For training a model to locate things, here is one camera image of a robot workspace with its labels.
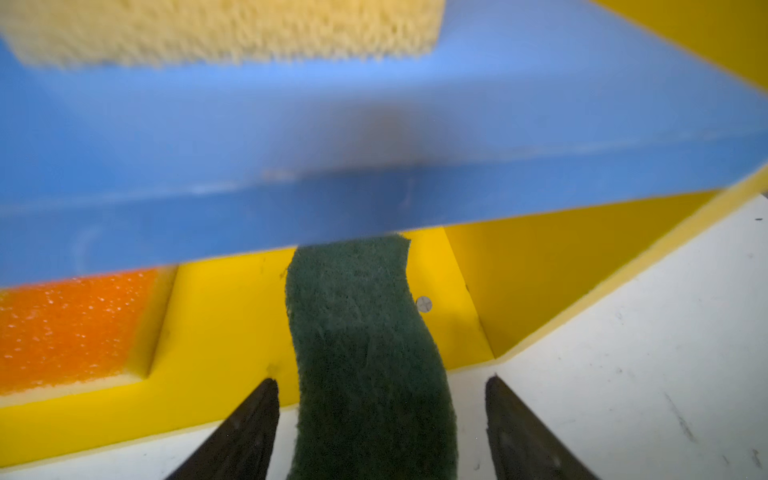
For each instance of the dark green wavy sponge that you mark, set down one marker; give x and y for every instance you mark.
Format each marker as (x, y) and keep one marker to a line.
(374, 399)

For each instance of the yellow shelf unit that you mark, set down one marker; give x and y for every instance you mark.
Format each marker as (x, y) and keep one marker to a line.
(497, 284)

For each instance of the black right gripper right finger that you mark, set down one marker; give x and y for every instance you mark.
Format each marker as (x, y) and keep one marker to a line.
(521, 445)

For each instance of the yellow sponge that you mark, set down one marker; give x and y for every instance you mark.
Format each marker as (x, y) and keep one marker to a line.
(160, 33)

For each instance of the orange sponge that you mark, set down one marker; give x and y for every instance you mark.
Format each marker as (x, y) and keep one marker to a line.
(82, 334)

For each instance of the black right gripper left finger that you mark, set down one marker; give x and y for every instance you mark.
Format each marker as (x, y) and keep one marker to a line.
(241, 447)

